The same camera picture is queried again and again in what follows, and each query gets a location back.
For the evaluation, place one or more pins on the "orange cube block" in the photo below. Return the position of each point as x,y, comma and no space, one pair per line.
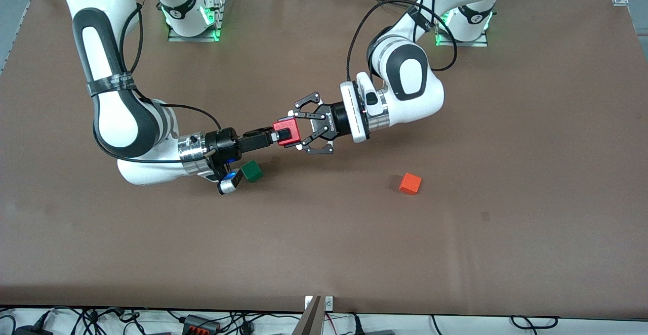
410,183

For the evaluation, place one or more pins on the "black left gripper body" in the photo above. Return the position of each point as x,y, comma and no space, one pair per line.
336,122

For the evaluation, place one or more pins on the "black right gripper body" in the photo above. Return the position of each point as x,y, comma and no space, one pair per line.
226,144

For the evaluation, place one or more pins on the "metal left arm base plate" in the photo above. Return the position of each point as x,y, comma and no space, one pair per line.
476,43

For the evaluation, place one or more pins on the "black power adapter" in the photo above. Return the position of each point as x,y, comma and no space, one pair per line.
33,330

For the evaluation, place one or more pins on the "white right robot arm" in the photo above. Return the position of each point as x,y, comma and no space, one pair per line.
121,122

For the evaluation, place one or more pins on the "green cube block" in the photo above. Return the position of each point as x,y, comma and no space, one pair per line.
252,172

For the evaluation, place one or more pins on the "grey metal camera stand bar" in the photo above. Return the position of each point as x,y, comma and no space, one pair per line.
310,320

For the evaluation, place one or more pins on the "red cube block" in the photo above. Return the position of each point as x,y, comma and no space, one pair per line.
286,123

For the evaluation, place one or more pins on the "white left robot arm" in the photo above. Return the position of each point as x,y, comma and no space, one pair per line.
410,87

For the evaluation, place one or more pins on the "black connector box orange levers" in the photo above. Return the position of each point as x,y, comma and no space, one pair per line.
200,323

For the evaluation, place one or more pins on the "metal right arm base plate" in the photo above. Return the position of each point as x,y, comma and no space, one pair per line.
195,38

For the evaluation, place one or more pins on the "small white mounting bracket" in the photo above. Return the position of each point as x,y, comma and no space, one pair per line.
307,302
329,302

